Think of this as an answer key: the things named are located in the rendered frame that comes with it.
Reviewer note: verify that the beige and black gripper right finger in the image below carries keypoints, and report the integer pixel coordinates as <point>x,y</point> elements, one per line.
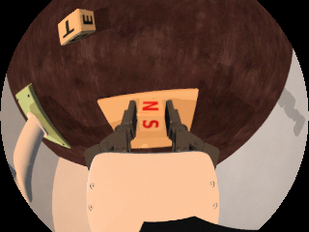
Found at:
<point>182,139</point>

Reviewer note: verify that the orange flat mat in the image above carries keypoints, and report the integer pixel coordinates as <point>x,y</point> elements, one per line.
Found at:
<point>183,99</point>

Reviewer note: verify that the orange letter block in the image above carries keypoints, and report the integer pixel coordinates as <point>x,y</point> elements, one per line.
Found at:
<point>150,115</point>
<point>76,26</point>

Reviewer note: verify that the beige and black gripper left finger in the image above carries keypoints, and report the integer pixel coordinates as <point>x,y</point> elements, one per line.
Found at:
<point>116,141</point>

